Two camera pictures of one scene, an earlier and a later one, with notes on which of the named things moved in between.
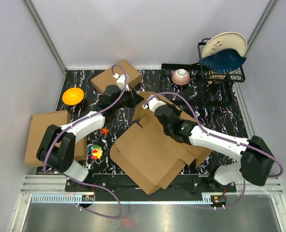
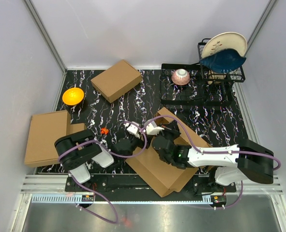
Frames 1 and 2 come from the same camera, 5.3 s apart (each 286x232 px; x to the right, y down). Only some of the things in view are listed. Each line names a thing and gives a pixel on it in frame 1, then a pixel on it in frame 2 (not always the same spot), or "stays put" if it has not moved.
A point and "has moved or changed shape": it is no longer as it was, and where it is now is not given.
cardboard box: x=148 y=154 has moved or changed shape
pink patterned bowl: x=180 y=77 stays put
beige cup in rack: x=214 y=75 stays put
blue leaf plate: x=223 y=60 stays put
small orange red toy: x=104 y=131 stays put
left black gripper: x=135 y=99 to x=141 y=142
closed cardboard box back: x=100 y=82 stays put
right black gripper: x=176 y=111 to x=172 y=128
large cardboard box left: x=38 y=125 stays put
